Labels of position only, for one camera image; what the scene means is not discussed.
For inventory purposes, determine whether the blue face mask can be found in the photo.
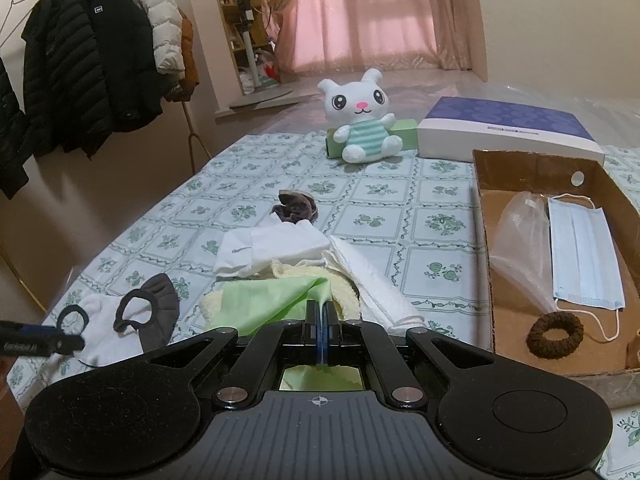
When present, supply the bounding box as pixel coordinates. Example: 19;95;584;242
547;192;627;342

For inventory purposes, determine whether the standing fan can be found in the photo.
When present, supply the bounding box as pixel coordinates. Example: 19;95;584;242
230;0;308;108

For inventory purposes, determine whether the white paper tissue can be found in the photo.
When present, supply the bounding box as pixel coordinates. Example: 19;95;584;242
327;235;426;333

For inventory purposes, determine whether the grey face mask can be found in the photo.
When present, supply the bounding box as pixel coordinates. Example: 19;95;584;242
112;274;182;351

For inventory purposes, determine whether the brown cardboard box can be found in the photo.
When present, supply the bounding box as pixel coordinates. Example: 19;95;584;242
472;149;640;378

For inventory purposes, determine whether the black hair band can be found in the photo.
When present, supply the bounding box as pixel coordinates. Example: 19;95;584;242
56;306;92;335

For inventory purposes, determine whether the pink curtain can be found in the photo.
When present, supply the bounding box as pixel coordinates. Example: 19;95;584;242
267;0;473;78

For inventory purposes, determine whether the orange brown jacket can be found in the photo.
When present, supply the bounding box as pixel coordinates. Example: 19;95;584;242
167;15;201;101

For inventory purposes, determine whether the white face mask black edging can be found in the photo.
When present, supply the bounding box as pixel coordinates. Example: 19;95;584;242
42;292;151;386

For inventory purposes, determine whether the clear plastic bag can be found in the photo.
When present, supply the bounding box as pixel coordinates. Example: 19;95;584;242
489;191;558;316

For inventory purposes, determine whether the white cloth with small print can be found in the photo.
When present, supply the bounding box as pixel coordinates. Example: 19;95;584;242
214;222;328;279

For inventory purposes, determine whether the white plush bunny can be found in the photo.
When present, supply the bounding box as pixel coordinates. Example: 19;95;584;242
317;69;403;163

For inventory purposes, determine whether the white puffer jacket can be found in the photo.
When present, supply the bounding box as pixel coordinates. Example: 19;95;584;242
122;0;185;76

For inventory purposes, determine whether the floral checked tablecloth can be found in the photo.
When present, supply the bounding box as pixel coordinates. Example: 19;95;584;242
7;132;640;480

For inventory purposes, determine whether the purple and white flat box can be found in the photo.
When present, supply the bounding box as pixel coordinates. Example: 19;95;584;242
416;96;606;167

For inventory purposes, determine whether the green cleaning cloth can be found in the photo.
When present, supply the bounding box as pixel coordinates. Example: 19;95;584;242
212;276;363;392

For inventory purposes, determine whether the black down jacket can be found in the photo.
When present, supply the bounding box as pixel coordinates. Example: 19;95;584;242
22;0;108;161
0;55;31;201

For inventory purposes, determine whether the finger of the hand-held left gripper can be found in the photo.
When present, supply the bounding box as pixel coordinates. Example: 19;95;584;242
0;320;58;336
30;335;86;357

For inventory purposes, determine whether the wooden bookshelf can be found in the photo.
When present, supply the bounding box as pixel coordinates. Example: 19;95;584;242
207;0;281;96

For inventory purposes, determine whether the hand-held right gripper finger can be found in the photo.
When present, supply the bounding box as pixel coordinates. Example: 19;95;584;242
145;301;323;409
323;301;496;409

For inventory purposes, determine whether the yellow fuzzy towel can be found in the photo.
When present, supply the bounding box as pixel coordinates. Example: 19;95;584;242
200;259;362;333

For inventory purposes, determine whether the green cardboard box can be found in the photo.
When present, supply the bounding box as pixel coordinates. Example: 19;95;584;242
325;118;420;160

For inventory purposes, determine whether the gold coat rack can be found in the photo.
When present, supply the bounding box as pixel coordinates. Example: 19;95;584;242
0;0;213;313

